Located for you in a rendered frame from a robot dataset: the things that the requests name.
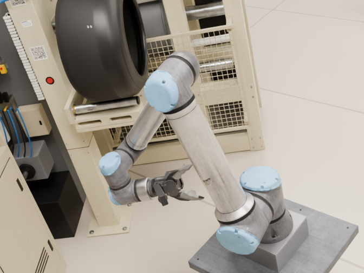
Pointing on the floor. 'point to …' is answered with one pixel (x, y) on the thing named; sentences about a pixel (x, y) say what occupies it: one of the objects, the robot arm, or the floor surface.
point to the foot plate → (126, 218)
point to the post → (97, 183)
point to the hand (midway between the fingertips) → (198, 182)
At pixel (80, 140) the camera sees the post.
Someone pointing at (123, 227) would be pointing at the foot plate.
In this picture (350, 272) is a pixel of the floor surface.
